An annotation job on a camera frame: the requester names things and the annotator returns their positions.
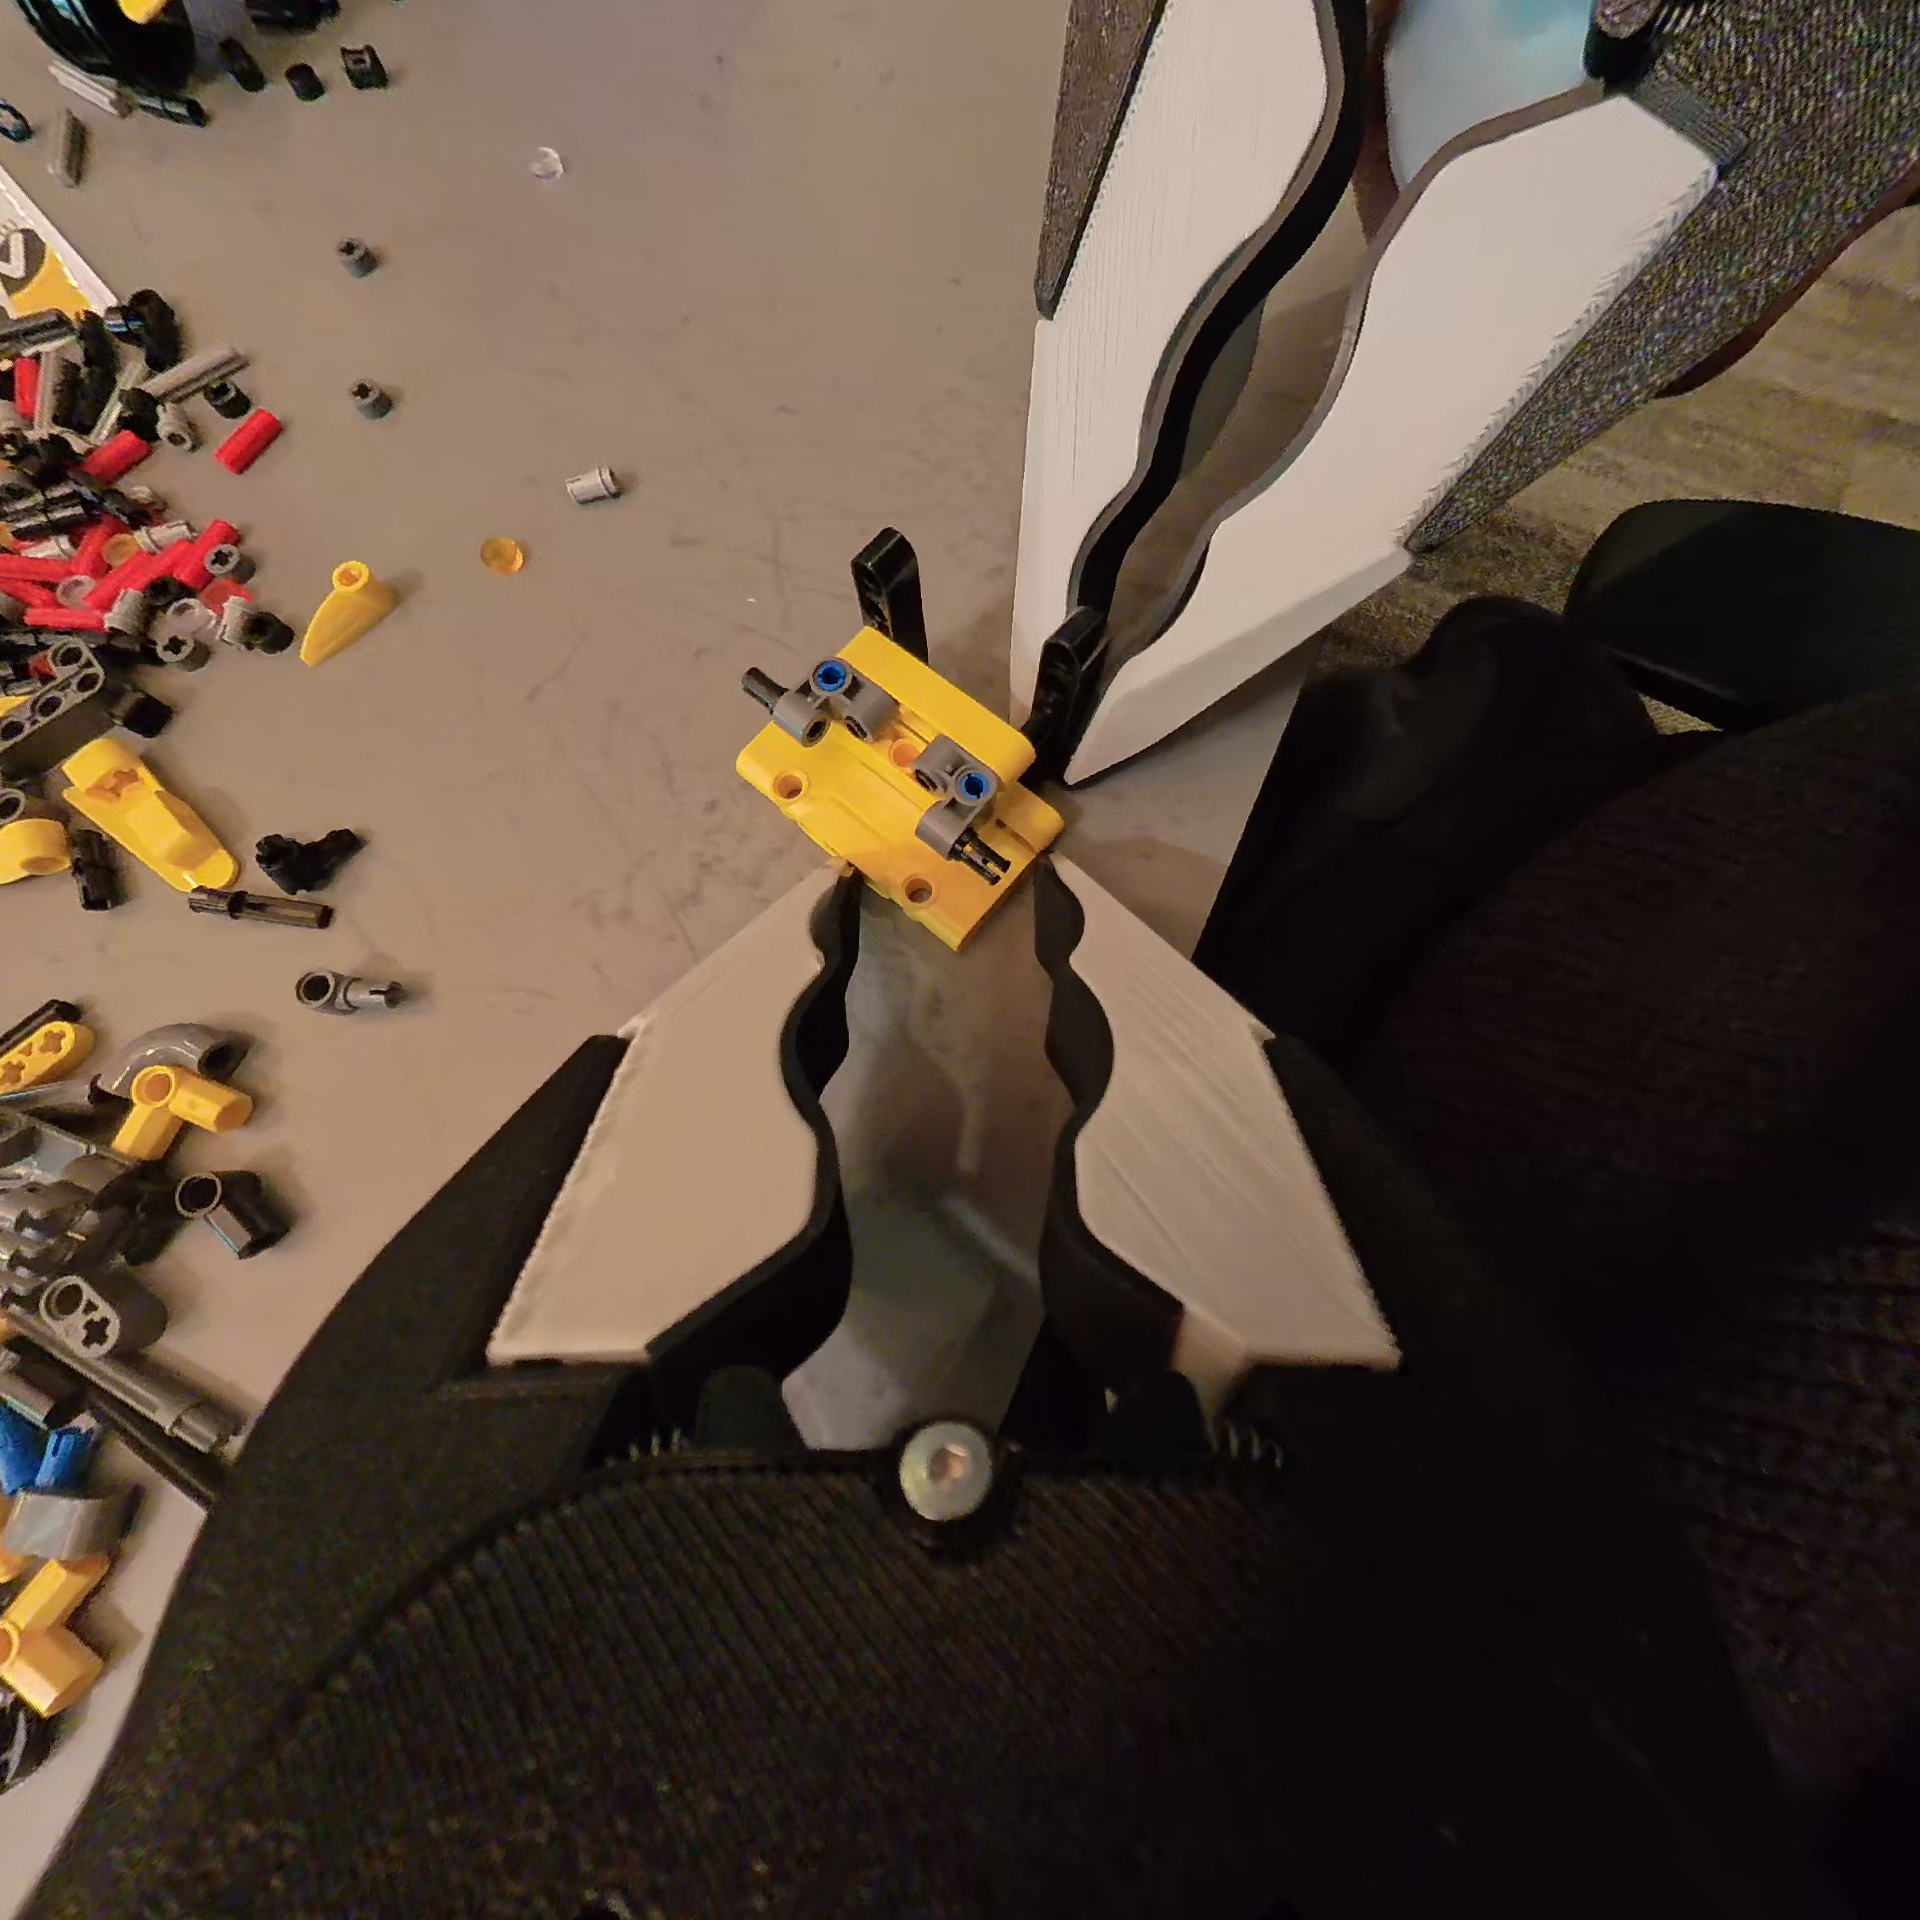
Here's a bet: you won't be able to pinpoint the person's right hand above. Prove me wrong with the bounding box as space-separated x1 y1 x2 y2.
1657 221 1865 400

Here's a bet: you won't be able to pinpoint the yellow brick assembly grey connectors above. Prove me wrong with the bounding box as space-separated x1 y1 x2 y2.
736 625 1068 952

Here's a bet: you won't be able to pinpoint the black chair seat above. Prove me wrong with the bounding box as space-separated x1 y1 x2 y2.
1569 497 1920 731

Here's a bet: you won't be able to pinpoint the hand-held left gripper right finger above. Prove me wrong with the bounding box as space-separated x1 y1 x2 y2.
1032 862 1404 1414

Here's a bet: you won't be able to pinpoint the person's dark clothing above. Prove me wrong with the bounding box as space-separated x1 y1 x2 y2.
1191 596 1920 1920

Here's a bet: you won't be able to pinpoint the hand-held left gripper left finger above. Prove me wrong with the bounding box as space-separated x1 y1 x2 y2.
484 865 864 1374

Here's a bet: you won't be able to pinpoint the black beam with pins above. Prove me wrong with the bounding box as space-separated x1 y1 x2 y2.
1027 604 1116 781
851 526 932 663

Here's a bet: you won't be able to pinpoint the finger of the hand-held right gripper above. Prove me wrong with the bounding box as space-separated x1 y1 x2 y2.
1065 88 1721 787
1008 0 1369 713

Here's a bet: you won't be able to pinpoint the yellow grey sticker sheet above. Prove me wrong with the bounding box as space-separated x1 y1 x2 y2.
0 161 121 325

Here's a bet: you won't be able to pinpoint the yellow toy vehicle model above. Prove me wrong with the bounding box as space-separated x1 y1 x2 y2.
11 0 202 80

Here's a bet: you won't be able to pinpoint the yellow cone tooth piece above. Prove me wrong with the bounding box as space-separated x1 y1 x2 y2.
297 560 401 670

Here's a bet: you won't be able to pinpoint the pile of building brick pieces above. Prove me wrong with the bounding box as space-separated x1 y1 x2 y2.
0 286 410 1793

